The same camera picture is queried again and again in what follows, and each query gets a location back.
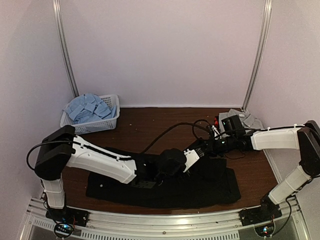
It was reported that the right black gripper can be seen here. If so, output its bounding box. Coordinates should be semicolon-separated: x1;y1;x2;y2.
198;134;237;158

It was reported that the black long sleeve shirt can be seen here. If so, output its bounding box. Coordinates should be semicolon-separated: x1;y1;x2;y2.
85;152;241;209

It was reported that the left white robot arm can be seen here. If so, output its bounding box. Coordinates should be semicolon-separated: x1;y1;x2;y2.
26;125;200;222

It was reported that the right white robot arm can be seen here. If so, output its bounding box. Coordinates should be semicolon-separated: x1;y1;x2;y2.
200;115;320;221

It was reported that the grey folded button shirt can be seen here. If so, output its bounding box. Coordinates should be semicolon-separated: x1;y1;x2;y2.
218;108;263;132

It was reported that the red black plaid shirt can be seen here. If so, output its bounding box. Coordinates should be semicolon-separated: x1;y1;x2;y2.
214;116;219;129

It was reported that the white plastic basket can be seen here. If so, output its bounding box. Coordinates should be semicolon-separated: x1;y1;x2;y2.
60;93;120;135

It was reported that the light blue shirt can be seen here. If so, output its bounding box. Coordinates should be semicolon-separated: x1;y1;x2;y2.
63;93;117;124

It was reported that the left black camera cable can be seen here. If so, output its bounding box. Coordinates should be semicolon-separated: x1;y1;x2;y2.
26;122;201;173

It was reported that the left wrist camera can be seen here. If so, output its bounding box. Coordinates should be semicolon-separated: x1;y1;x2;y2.
183;148;205;173

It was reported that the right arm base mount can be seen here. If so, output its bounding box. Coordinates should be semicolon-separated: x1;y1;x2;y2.
239;194;282;238

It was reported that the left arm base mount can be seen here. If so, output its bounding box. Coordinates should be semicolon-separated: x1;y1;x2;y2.
43;200;89;240

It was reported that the right aluminium frame post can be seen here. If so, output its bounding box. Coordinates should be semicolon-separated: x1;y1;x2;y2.
241;0;273;112

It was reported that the aluminium frame post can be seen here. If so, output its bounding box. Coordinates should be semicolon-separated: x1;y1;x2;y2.
241;0;273;112
52;0;79;98

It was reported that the left aluminium frame post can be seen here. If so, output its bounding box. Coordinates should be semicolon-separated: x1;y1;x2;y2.
52;0;79;98

